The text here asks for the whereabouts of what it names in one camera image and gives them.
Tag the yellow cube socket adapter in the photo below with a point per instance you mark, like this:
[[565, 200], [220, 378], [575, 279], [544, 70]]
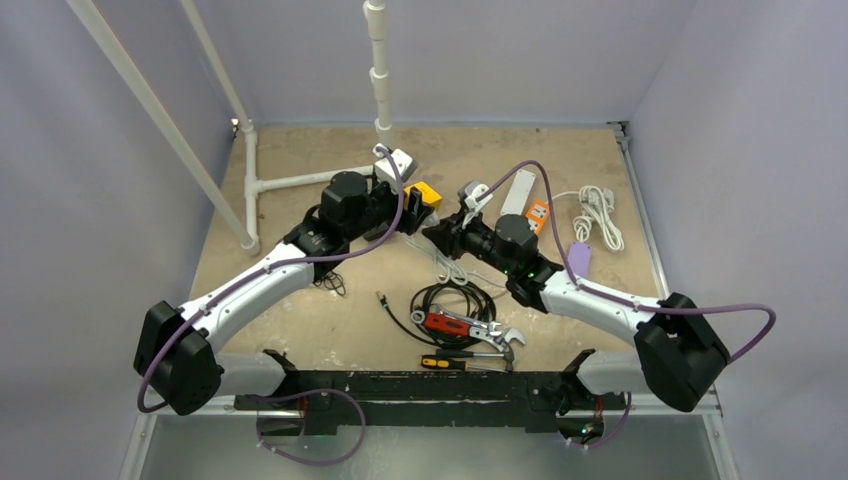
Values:
[[429, 195]]

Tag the red adjustable wrench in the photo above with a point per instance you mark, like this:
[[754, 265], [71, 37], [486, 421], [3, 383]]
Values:
[[438, 318]]

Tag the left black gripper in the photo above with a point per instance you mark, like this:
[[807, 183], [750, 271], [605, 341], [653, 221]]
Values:
[[416, 212]]

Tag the purple power strip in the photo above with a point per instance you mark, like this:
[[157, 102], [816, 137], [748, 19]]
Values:
[[579, 258]]

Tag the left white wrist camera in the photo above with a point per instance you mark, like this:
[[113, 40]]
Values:
[[393, 166]]

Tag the white power strip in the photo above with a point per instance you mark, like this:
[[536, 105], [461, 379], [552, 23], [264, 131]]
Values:
[[519, 193]]

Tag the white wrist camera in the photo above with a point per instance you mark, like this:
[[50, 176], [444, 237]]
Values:
[[393, 166], [473, 198]]

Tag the orange power strip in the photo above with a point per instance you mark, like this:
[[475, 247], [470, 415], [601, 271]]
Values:
[[537, 215]]

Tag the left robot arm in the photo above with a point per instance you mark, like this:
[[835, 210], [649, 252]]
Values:
[[179, 351]]

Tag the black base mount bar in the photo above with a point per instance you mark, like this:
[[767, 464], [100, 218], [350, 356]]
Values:
[[535, 401]]

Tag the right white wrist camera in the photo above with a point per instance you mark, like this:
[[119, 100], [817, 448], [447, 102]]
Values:
[[473, 198]]

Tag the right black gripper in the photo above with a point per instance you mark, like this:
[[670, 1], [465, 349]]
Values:
[[452, 235]]

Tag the small claw hammer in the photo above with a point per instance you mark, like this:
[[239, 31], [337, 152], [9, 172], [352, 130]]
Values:
[[507, 356]]

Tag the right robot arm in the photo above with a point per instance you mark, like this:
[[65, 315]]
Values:
[[677, 355]]

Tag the white PVC pipe frame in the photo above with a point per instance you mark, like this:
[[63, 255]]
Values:
[[245, 231]]

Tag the yellow black screwdriver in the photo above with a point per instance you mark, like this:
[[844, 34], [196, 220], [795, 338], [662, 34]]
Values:
[[435, 362]]

